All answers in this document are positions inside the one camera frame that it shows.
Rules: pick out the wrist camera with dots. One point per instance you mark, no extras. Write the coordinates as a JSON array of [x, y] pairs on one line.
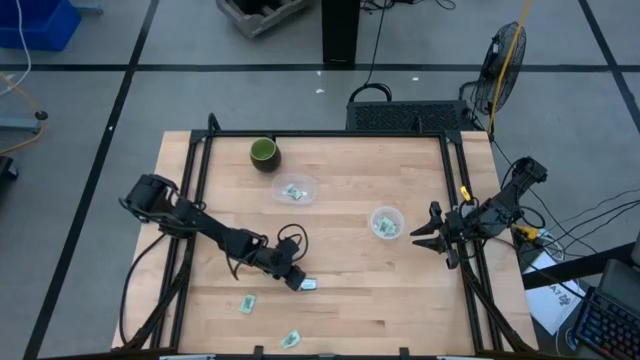
[[454, 219], [288, 248]]

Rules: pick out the black beam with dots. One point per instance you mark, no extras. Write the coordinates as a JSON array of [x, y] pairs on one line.
[[565, 267]]

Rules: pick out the black table clamp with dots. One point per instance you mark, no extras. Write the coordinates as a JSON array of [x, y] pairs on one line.
[[404, 352], [258, 351]]

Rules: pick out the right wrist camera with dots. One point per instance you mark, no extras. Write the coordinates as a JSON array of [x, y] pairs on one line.
[[454, 219]]

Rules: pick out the black aluminium table frame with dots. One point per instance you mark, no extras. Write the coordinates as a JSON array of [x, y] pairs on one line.
[[325, 134]]

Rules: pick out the green white sachet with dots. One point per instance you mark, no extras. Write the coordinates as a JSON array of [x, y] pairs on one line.
[[289, 189], [392, 229], [300, 195], [382, 225], [247, 303], [290, 339], [310, 284]]

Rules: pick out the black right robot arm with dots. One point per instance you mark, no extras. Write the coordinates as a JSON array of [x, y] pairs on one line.
[[500, 210]]

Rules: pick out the backlit black keyboard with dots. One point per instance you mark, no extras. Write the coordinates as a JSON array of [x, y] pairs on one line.
[[610, 325]]

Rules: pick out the black floor object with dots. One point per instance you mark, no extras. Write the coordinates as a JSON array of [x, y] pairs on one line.
[[7, 170]]

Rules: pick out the black perforated computer case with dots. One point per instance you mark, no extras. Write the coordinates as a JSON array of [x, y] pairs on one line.
[[400, 116]]

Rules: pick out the clear round plastic container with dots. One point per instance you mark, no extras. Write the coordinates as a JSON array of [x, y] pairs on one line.
[[397, 215]]

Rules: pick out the grey cart base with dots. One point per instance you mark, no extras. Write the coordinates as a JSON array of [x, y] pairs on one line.
[[20, 125]]

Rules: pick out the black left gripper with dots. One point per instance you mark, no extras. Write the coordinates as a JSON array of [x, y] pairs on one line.
[[277, 262]]

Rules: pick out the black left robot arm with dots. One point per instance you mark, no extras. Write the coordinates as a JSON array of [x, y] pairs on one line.
[[210, 225]]

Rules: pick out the black table-level camera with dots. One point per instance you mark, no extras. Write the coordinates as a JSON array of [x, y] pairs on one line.
[[327, 357]]

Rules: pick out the black floor fan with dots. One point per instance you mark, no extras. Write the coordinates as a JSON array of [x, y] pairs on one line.
[[487, 85]]

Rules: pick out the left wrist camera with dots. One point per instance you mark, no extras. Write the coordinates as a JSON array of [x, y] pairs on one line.
[[288, 248]]

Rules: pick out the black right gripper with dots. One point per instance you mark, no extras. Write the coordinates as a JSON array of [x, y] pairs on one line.
[[452, 232]]

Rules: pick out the white paper sheet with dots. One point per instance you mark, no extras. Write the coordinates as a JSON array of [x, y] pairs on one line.
[[550, 305]]

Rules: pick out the dark mug green inside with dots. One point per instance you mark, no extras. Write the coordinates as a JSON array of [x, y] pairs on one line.
[[263, 150]]

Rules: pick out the clear rectangular plastic container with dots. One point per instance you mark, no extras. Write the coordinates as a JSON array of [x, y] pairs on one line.
[[307, 182]]

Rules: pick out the grey foam packing tray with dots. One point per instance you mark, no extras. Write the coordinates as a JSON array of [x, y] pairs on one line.
[[250, 22]]

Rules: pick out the black tower column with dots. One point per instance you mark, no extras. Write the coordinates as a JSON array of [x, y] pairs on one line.
[[340, 30]]

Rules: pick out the blue plastic bin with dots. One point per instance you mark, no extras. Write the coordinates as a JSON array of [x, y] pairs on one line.
[[40, 25]]

